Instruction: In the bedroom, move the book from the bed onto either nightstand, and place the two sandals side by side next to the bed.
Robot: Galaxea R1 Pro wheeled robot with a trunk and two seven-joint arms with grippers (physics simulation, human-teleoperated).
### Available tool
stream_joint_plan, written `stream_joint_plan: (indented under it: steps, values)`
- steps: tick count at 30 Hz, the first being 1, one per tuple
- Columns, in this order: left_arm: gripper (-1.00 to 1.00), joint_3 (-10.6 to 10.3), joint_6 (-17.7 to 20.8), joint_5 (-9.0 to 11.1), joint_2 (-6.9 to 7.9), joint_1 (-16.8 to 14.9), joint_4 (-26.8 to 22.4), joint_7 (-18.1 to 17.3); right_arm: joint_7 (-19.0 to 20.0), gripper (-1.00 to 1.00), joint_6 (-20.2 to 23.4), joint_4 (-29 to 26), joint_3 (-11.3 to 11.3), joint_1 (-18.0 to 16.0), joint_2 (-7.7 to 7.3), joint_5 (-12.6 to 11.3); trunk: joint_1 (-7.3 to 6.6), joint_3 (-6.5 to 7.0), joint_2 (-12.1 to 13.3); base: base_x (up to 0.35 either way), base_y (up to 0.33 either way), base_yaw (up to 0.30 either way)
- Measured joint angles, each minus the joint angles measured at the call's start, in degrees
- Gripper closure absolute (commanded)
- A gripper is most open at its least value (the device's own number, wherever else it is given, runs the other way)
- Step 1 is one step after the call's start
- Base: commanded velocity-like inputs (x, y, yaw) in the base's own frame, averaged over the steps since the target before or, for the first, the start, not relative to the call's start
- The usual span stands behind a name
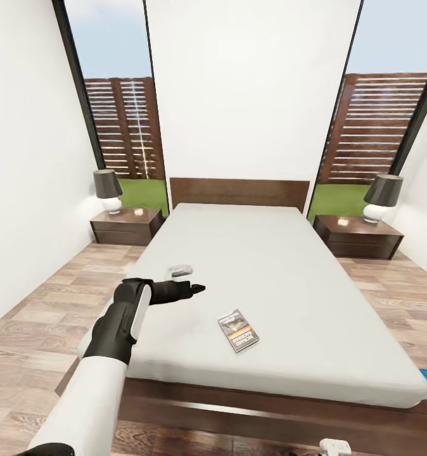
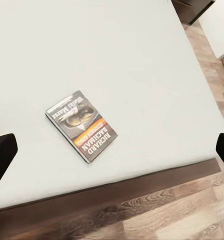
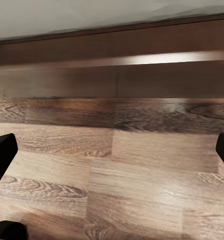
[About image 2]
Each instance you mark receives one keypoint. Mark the bed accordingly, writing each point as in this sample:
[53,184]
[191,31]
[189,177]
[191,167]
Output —
[133,61]

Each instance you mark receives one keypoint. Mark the hardback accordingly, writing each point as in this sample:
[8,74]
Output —
[82,125]

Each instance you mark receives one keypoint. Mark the nightstand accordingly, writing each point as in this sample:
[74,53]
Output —
[188,11]

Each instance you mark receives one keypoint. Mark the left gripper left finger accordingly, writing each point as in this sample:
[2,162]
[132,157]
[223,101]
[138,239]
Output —
[8,150]

